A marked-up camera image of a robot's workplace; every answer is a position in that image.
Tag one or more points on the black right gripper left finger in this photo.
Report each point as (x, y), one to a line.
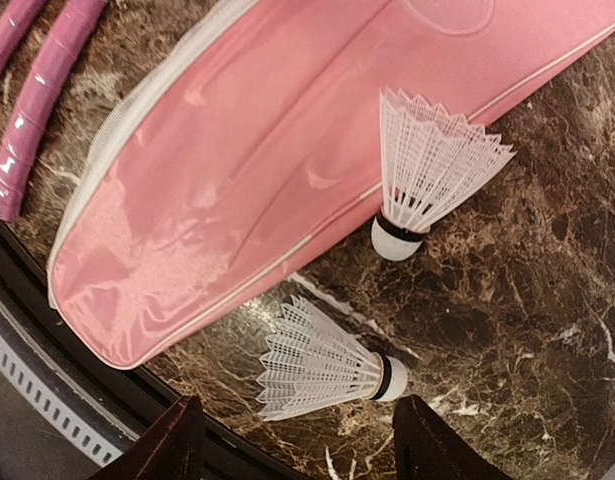
(172, 448)

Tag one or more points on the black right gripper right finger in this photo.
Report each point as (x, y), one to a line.
(426, 447)

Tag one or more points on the white plastic shuttlecock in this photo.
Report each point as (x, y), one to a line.
(312, 364)
(432, 161)

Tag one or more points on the red badminton racket right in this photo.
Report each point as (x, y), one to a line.
(42, 88)

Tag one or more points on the red badminton racket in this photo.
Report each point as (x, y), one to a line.
(42, 88)
(15, 21)

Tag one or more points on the red badminton racket left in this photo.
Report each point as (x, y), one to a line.
(15, 21)

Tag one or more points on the pink racket bag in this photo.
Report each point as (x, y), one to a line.
(254, 147)

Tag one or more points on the black table front rail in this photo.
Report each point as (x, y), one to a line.
(118, 404)

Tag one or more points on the white cable duct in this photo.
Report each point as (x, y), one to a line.
(45, 400)

